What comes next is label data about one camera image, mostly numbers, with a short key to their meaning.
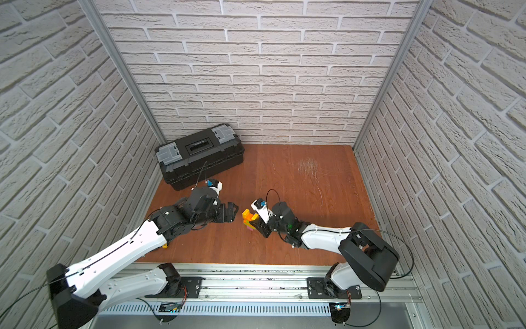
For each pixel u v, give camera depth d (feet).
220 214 2.12
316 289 2.41
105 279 1.39
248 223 2.68
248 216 2.70
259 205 2.38
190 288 2.43
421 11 2.29
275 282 2.52
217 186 2.22
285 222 2.16
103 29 2.44
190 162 3.02
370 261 1.42
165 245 1.64
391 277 1.43
